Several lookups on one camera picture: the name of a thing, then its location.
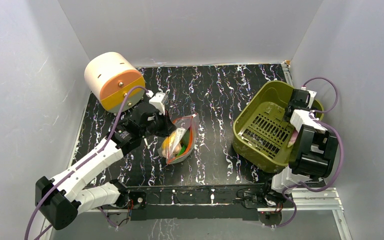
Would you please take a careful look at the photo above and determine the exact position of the olive green plastic basket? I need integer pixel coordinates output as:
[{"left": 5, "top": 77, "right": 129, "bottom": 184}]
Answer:
[{"left": 232, "top": 80, "right": 325, "bottom": 174}]

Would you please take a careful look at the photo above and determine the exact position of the beige toy garlic bulb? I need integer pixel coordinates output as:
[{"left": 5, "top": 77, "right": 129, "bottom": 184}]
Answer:
[{"left": 172, "top": 144, "right": 182, "bottom": 156}]

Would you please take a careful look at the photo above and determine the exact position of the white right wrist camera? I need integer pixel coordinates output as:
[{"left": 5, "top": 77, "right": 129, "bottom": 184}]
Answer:
[{"left": 300, "top": 86, "right": 317, "bottom": 109}]

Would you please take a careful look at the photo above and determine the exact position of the white orange cylindrical drum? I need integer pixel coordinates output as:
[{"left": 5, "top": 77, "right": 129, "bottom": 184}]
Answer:
[{"left": 84, "top": 52, "right": 146, "bottom": 114}]

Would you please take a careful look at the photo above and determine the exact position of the clear orange zip top bag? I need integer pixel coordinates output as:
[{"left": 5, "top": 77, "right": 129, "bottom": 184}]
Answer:
[{"left": 158, "top": 113, "right": 200, "bottom": 165}]

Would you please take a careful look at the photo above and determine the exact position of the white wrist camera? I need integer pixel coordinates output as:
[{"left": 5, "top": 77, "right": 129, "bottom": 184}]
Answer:
[
  {"left": 148, "top": 92, "right": 168, "bottom": 115},
  {"left": 300, "top": 86, "right": 317, "bottom": 109}
]

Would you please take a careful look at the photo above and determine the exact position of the purple toy eggplant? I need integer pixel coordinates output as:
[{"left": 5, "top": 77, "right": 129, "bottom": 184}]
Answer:
[{"left": 287, "top": 129, "right": 299, "bottom": 148}]

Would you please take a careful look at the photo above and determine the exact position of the dark green toy avocado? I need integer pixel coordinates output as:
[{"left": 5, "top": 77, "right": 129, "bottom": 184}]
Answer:
[{"left": 181, "top": 130, "right": 194, "bottom": 150}]

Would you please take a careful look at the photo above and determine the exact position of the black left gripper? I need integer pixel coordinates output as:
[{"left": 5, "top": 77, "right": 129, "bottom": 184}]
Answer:
[{"left": 141, "top": 108, "right": 176, "bottom": 139}]

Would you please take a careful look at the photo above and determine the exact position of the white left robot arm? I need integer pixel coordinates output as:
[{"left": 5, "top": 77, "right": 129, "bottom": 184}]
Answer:
[{"left": 35, "top": 100, "right": 176, "bottom": 230}]

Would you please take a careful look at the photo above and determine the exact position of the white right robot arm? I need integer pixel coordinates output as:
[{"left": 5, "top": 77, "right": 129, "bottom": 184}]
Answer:
[{"left": 261, "top": 86, "right": 338, "bottom": 208}]

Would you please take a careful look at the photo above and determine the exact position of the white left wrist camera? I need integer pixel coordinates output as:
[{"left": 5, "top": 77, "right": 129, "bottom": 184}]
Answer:
[{"left": 148, "top": 92, "right": 168, "bottom": 115}]

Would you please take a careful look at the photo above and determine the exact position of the yellow toy lemon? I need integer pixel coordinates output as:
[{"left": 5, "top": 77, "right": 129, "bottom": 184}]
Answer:
[{"left": 162, "top": 136, "right": 177, "bottom": 152}]

